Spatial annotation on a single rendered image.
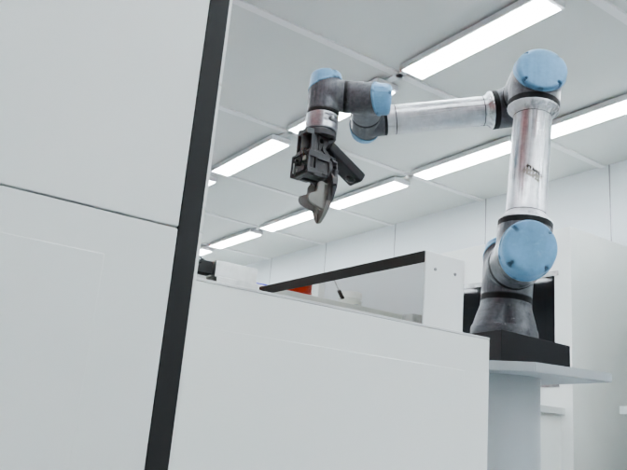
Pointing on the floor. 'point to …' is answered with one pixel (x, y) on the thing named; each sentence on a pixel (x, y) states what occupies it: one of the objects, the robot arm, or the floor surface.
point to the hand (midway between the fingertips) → (321, 218)
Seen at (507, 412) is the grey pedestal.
